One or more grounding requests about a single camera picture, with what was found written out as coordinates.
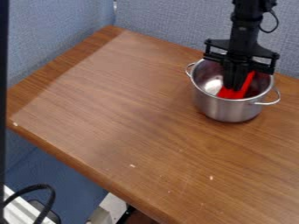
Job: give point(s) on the white table frame part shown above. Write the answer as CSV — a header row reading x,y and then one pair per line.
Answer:
x,y
110,210

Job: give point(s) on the red plastic block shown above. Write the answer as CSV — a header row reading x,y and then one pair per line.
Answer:
x,y
231,94

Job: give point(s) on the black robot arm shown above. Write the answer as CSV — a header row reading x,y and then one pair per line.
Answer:
x,y
250,11

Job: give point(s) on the metal pot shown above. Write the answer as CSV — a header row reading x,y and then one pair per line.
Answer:
x,y
206,76

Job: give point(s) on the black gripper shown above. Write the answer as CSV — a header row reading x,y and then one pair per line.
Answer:
x,y
240,54

